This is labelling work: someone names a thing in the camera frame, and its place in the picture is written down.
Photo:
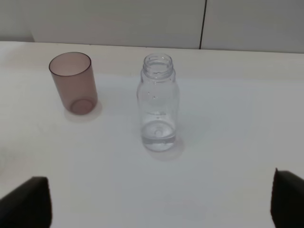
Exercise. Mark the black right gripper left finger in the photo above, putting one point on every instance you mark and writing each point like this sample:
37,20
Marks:
27,206

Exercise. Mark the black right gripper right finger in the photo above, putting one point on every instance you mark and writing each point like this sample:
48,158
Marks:
287,200

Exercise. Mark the clear plastic water bottle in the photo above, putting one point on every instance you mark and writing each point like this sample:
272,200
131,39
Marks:
158,98

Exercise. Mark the translucent brown plastic cup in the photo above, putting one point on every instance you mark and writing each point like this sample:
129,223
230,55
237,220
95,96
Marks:
73,76

